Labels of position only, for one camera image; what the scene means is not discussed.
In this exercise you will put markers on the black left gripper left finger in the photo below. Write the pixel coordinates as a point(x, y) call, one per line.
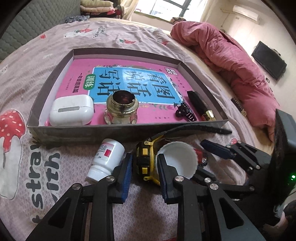
point(66, 220)

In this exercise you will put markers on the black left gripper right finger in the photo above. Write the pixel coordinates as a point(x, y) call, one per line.
point(206, 209)

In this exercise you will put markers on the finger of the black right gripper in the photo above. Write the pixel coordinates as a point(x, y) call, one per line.
point(217, 149)
point(203, 177)

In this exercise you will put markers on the red black lighter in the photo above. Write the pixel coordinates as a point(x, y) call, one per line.
point(202, 158)

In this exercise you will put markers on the yellow black wrist watch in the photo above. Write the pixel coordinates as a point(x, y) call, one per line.
point(145, 156)

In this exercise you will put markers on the white plastic bottle cap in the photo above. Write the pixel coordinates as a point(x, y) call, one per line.
point(180, 155)

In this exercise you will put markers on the black gold lipstick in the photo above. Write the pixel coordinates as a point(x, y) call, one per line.
point(201, 106)

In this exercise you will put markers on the black hair claw clip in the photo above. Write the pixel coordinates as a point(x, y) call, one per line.
point(184, 111)

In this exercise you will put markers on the white pill bottle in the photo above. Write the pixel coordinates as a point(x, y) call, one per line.
point(107, 157)

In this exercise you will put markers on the pink strawberry bed sheet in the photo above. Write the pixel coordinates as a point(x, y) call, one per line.
point(39, 172)

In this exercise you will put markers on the pink blue workbook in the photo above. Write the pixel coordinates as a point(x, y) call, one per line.
point(159, 88)

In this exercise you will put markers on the red crumpled duvet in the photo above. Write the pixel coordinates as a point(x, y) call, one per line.
point(226, 56)

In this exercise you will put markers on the shallow grey cardboard box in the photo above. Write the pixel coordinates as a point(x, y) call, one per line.
point(38, 122)

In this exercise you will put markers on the gold glass jar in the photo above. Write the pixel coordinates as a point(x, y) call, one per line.
point(121, 108)

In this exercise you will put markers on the white earbuds case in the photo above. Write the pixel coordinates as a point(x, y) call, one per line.
point(74, 110)

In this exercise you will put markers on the white air conditioner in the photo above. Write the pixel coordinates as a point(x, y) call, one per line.
point(245, 12)

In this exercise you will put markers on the folded clothes pile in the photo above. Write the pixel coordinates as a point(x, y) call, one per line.
point(101, 9)

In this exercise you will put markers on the grey quilted headboard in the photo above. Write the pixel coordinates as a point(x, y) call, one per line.
point(34, 19)

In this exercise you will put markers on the black wall television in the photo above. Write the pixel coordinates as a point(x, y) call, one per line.
point(269, 60)

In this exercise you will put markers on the window with dark frame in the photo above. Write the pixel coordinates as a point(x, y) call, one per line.
point(190, 10)

